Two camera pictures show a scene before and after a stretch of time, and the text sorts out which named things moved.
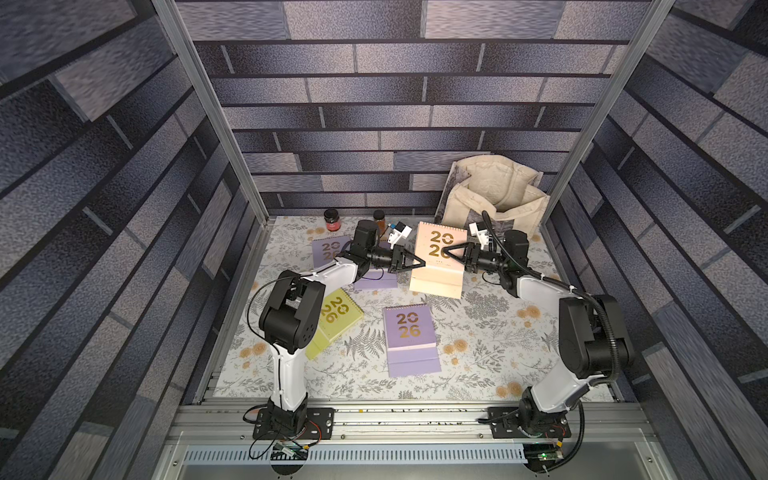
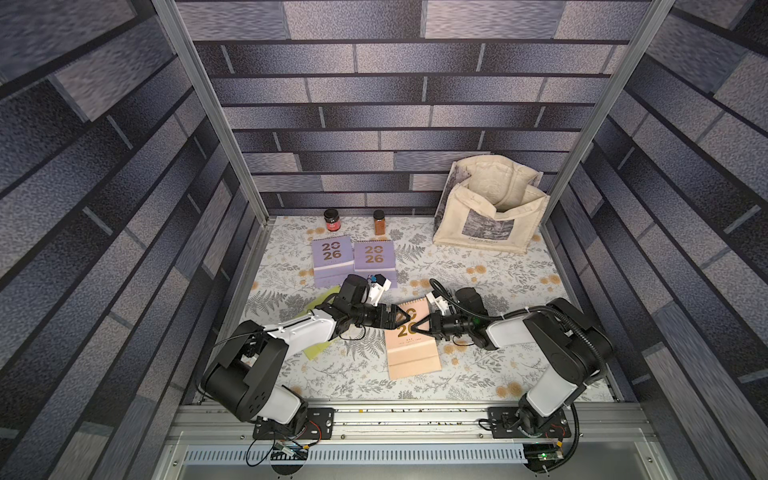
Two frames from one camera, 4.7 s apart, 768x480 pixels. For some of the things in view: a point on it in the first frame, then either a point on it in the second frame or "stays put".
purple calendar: [325, 250] stays put
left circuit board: [289, 451] stays put
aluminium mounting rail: [232, 423] stays put
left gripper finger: [408, 260] -> [394, 313]
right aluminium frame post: [610, 105] stays put
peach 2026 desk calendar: [442, 273] -> [410, 351]
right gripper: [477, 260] -> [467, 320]
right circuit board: [542, 457] stays put
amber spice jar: [379, 216] stays put
